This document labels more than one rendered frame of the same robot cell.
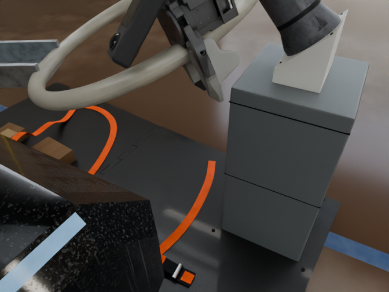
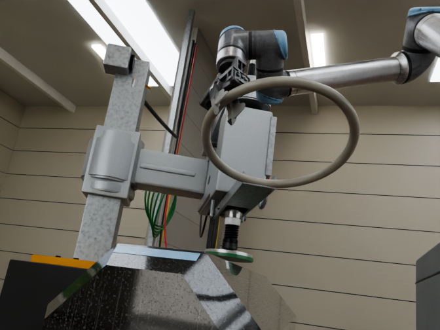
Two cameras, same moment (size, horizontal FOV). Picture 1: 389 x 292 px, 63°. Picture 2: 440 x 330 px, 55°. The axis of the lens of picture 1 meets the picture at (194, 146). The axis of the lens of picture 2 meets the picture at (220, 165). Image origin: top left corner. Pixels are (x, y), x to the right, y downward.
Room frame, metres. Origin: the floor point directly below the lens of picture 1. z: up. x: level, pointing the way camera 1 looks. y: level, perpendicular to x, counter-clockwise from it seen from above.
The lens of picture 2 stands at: (0.21, -1.09, 0.69)
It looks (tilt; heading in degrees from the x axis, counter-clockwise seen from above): 17 degrees up; 79
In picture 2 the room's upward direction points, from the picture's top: 8 degrees clockwise
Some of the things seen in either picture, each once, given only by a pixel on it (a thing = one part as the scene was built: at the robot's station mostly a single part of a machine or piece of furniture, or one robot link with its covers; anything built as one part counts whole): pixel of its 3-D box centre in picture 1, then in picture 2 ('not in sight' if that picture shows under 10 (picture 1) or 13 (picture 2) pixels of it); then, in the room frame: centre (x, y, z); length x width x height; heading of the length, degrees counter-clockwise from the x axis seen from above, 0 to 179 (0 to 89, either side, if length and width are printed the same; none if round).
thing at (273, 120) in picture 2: not in sight; (268, 148); (0.77, 0.68, 1.38); 0.08 x 0.03 x 0.28; 86
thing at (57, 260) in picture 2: not in sight; (91, 266); (0.06, 1.47, 0.76); 0.49 x 0.49 x 0.05; 55
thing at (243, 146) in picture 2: not in sight; (237, 163); (0.67, 0.84, 1.32); 0.36 x 0.22 x 0.45; 86
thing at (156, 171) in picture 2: not in sight; (146, 170); (0.25, 1.45, 1.37); 0.74 x 0.34 x 0.25; 175
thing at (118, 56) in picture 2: not in sight; (119, 60); (-0.04, 1.35, 2.00); 0.20 x 0.18 x 0.15; 145
